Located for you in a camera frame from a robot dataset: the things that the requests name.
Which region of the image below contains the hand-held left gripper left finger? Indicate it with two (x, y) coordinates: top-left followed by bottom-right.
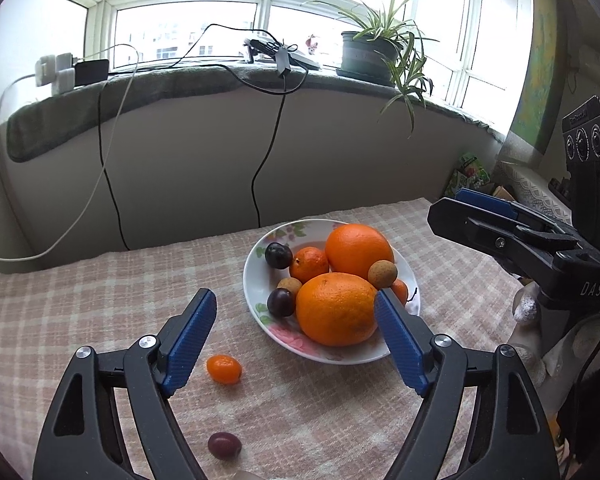
(32, 288), (218, 480)

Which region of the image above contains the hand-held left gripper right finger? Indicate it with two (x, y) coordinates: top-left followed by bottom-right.
(373, 289), (562, 480)

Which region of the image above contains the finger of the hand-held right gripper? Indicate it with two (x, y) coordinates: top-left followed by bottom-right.
(427, 199), (582, 282)
(454, 188), (574, 241)

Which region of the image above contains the large orange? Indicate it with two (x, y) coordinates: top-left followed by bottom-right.
(325, 223), (396, 291)
(295, 272), (380, 347)

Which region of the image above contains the floral white plate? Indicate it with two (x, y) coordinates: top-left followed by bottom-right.
(243, 219), (424, 365)

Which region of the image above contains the dark purple plum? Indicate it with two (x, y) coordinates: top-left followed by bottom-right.
(265, 242), (294, 270)
(266, 287), (296, 318)

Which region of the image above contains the small mandarin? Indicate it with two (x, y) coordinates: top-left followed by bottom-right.
(289, 246), (330, 283)

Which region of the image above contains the person's right hand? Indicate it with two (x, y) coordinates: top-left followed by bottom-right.
(510, 282), (600, 412)

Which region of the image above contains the colourful printed bag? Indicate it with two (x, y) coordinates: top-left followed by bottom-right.
(444, 152), (492, 199)

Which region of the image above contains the white lace cloth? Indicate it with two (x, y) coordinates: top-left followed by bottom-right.
(497, 160), (574, 222)

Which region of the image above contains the checked pink tablecloth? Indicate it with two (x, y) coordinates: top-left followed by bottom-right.
(0, 197), (531, 480)

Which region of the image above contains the reddish purple plum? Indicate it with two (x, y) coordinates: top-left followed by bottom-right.
(208, 431), (242, 460)

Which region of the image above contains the spider plant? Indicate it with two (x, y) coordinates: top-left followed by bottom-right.
(302, 0), (440, 139)

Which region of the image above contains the dark green plant pot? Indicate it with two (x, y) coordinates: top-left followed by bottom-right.
(336, 31), (402, 82)

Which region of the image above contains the green windowsill cloth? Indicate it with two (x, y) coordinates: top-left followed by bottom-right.
(6, 61), (502, 163)

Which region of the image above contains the black device on stand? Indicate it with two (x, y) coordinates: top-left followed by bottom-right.
(243, 36), (324, 79)

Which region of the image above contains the black power brick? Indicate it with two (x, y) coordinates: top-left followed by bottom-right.
(74, 59), (110, 87)

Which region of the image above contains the white power adapter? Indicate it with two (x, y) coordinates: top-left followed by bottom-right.
(52, 52), (77, 95)
(35, 55), (61, 86)

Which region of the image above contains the wall map poster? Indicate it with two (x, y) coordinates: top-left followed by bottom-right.
(509, 0), (572, 157)

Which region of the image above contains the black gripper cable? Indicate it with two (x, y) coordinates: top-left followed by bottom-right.
(570, 307), (600, 480)

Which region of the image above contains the black power cable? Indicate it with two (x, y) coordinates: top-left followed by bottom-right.
(97, 77), (131, 252)

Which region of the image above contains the long white cable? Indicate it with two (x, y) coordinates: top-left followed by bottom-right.
(0, 42), (142, 264)

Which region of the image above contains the black cable with inline box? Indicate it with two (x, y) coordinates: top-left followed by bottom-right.
(179, 22), (312, 229)

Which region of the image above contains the white window frame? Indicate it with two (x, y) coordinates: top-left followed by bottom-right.
(62, 0), (531, 137)

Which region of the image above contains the short white cable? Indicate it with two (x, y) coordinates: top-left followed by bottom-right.
(0, 72), (38, 128)

